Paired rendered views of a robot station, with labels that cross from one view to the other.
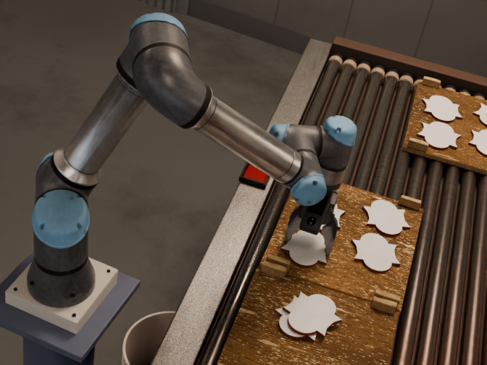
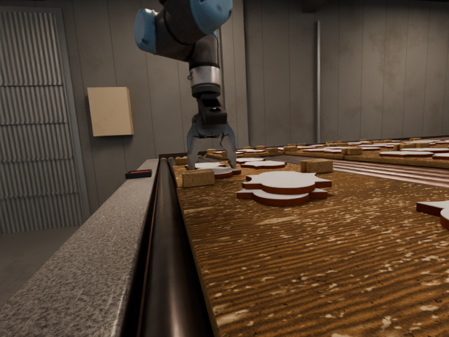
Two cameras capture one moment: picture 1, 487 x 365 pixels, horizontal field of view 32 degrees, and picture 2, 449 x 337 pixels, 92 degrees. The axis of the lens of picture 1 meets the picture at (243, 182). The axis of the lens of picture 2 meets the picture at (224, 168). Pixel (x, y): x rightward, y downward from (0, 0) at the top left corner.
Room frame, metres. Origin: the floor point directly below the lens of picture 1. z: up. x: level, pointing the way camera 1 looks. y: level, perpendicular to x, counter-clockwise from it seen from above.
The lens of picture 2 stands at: (1.08, 0.01, 1.02)
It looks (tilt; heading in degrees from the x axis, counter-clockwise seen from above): 7 degrees down; 335
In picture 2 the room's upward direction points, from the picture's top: 3 degrees counter-clockwise
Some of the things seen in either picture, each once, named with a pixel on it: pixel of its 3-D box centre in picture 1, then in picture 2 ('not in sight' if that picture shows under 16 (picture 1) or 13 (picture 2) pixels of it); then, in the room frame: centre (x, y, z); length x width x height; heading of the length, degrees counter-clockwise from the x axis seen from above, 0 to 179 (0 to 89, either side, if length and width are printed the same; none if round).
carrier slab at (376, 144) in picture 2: not in sight; (392, 145); (1.75, -1.31, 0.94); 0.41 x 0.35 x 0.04; 170
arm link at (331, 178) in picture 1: (327, 170); (204, 81); (1.60, -0.19, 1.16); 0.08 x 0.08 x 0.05
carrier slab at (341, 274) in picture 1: (346, 236); (233, 170); (1.65, -0.28, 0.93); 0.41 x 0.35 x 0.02; 170
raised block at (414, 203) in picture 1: (409, 202); (250, 156); (1.82, -0.45, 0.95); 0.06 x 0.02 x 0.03; 80
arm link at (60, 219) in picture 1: (61, 227); not in sight; (1.32, 0.36, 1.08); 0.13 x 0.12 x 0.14; 16
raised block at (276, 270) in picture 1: (273, 269); (198, 178); (1.46, -0.11, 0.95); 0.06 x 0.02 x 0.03; 81
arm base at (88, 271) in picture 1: (61, 266); not in sight; (1.32, 0.36, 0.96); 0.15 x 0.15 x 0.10
